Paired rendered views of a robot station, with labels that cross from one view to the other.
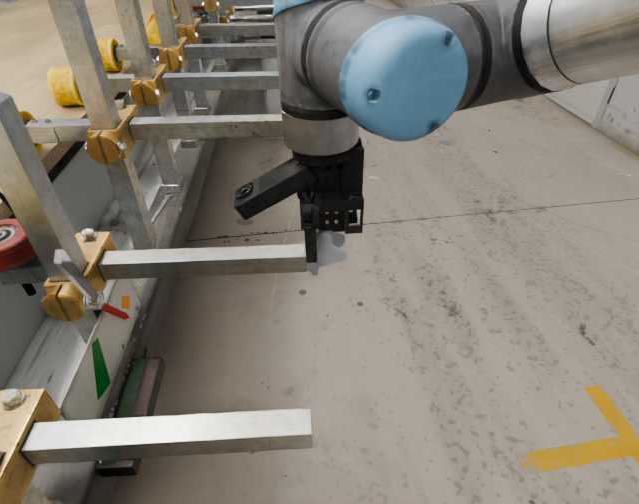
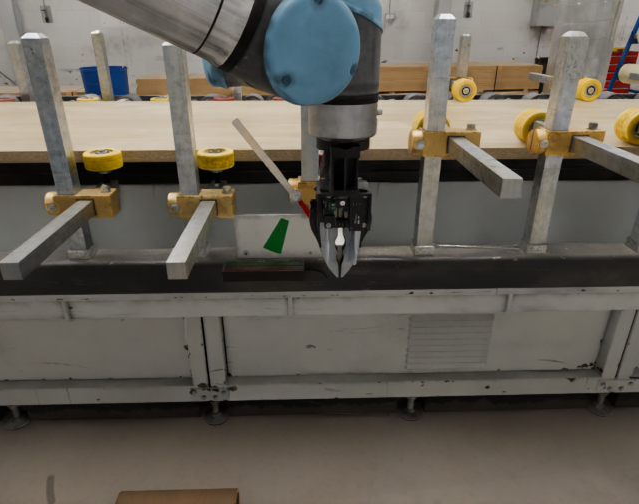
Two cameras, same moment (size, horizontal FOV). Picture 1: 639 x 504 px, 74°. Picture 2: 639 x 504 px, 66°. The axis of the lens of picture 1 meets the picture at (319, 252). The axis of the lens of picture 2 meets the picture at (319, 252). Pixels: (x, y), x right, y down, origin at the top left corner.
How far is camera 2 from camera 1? 0.81 m
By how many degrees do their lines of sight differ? 76
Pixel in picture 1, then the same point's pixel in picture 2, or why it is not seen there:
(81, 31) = (433, 53)
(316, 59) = not seen: hidden behind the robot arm
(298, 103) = not seen: hidden behind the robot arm
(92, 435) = (200, 211)
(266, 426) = (179, 249)
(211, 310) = (562, 456)
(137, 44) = (555, 95)
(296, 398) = not seen: outside the picture
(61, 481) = (221, 254)
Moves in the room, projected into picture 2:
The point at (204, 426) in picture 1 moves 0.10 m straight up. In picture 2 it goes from (190, 234) to (183, 177)
